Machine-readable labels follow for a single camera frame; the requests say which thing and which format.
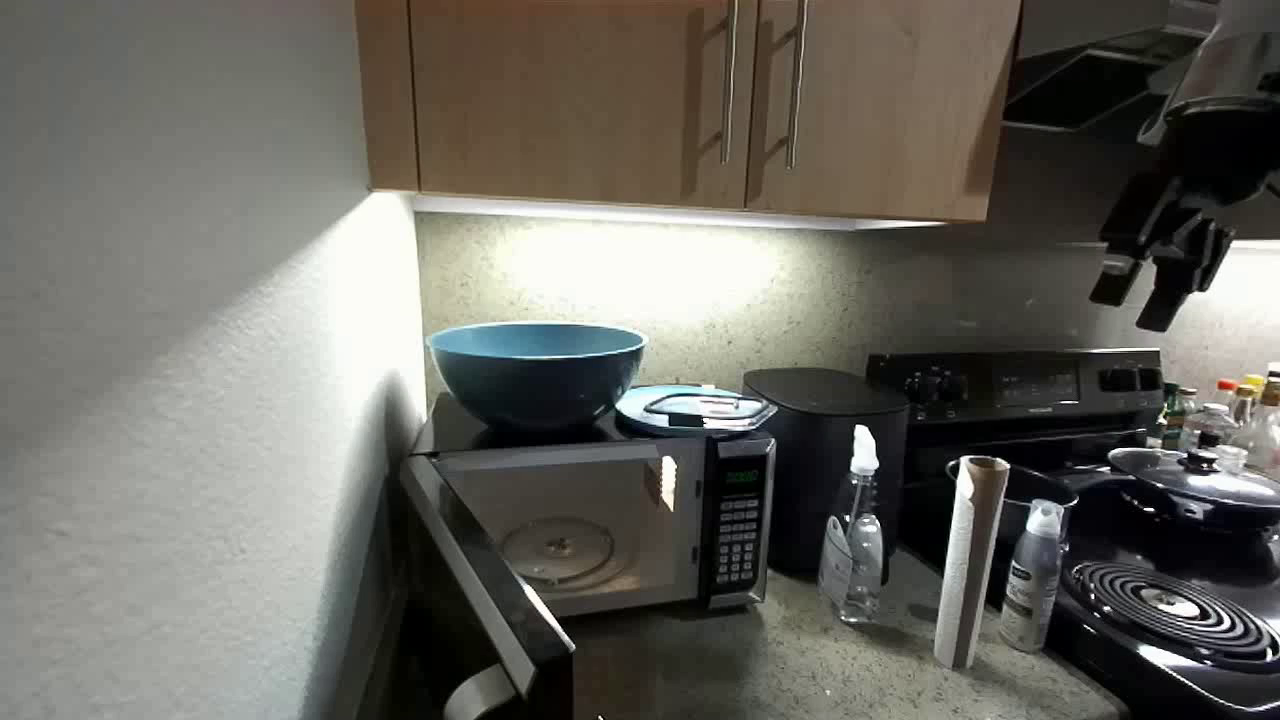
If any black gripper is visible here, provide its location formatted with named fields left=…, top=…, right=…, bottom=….
left=1090, top=58, right=1280, bottom=331

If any black microwave door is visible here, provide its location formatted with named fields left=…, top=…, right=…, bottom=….
left=391, top=454, right=577, bottom=720

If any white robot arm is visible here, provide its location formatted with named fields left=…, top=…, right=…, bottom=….
left=1090, top=0, right=1280, bottom=331

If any silver microwave oven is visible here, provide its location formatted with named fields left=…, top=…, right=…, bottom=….
left=430, top=397, right=777, bottom=614

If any range hood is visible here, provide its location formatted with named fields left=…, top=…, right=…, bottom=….
left=1004, top=0, right=1219, bottom=136

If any condiment bottles cluster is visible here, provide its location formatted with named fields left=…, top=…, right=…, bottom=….
left=1156, top=365, right=1280, bottom=477

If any black pot with lid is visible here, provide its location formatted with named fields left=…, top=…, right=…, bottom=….
left=1074, top=448, right=1280, bottom=566

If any paper towel roll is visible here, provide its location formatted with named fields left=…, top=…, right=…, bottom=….
left=932, top=454, right=1009, bottom=672

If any wooden upper cabinet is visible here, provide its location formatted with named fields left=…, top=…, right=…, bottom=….
left=358, top=0, right=1024, bottom=219

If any small white bottle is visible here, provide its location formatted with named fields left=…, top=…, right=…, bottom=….
left=1000, top=498, right=1064, bottom=650

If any black air fryer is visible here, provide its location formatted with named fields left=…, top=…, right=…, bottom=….
left=743, top=369, right=909, bottom=581

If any black electric stove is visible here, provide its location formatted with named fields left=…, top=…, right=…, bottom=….
left=869, top=347, right=1280, bottom=720

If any clear spray bottle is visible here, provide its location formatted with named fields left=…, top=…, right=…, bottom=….
left=819, top=422, right=885, bottom=623

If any blue rimmed plate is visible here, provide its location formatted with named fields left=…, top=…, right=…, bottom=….
left=616, top=382, right=777, bottom=437

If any blue mixing bowl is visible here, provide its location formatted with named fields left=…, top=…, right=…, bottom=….
left=430, top=319, right=643, bottom=431

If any right cabinet handle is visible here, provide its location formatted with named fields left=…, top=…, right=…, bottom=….
left=766, top=0, right=811, bottom=164

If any cabinet handle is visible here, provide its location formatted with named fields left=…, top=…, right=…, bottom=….
left=766, top=0, right=811, bottom=164
left=697, top=0, right=740, bottom=158

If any left cabinet handle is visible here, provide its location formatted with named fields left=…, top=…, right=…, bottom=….
left=697, top=0, right=740, bottom=158

